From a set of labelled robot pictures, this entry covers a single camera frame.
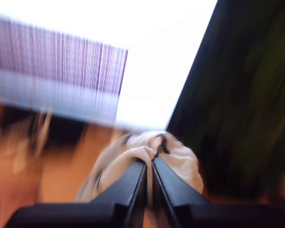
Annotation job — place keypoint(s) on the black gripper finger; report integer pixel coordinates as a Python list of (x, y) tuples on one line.
[(175, 190), (130, 190)]

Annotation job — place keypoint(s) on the pale blue toucan sock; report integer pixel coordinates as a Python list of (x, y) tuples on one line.
[(180, 161)]

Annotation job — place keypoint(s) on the white screen monitor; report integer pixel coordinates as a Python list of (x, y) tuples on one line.
[(156, 71)]

